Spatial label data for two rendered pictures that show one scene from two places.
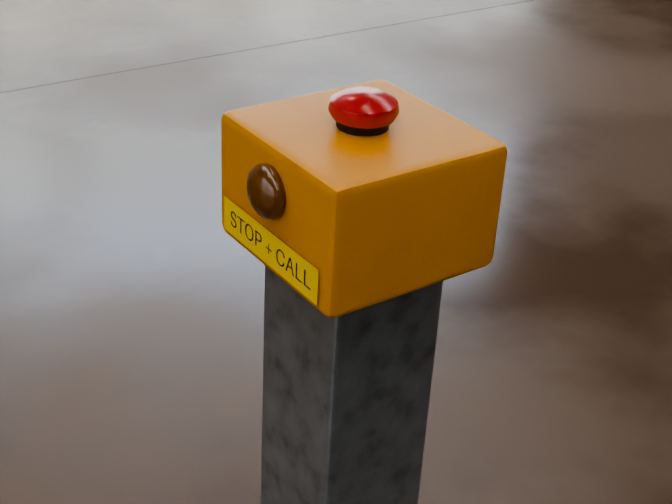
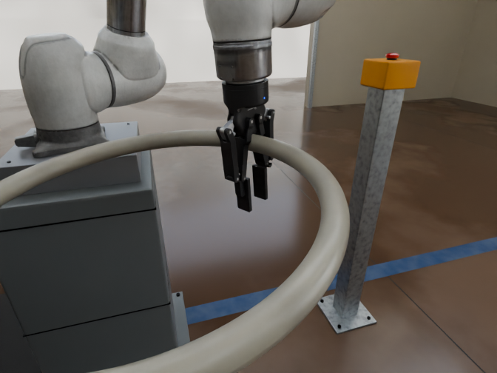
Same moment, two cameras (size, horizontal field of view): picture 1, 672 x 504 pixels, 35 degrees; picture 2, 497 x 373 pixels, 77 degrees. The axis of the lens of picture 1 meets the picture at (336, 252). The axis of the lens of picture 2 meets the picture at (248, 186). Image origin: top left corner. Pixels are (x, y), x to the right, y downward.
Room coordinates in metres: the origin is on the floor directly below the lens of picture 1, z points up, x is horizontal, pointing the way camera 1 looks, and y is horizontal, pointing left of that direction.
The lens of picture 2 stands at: (0.49, -1.14, 1.16)
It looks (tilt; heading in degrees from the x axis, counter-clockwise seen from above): 26 degrees down; 109
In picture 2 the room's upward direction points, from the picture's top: straight up
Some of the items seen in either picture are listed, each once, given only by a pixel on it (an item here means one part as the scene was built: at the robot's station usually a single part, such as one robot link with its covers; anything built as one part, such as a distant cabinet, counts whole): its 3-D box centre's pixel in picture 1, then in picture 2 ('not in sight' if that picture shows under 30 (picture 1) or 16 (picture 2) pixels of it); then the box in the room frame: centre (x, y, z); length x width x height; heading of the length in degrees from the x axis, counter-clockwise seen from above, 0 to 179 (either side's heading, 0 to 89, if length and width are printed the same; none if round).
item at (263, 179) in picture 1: (266, 191); not in sight; (0.53, 0.04, 1.05); 0.03 x 0.02 x 0.03; 36
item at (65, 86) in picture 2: not in sight; (61, 79); (-0.25, -0.50, 1.05); 0.18 x 0.16 x 0.22; 72
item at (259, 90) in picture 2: not in sight; (246, 107); (0.31, -0.64, 1.04); 0.08 x 0.07 x 0.09; 71
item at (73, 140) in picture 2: not in sight; (62, 133); (-0.27, -0.52, 0.91); 0.22 x 0.18 x 0.06; 47
